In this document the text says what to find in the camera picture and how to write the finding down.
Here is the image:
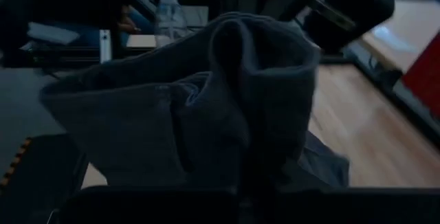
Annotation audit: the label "silver metal post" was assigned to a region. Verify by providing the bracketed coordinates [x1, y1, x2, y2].
[98, 29, 113, 63]

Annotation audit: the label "person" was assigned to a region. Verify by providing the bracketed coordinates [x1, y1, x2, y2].
[78, 3, 155, 48]

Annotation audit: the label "dark grey shorts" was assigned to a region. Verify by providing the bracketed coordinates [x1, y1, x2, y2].
[39, 10, 351, 192]

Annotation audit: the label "white printed paper sheet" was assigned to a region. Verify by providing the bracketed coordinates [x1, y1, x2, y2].
[26, 21, 80, 45]

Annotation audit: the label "red plastic bin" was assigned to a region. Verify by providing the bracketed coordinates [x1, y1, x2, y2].
[401, 31, 440, 120]

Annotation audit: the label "person's hand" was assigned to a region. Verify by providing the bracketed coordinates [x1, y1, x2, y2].
[115, 5, 142, 34]

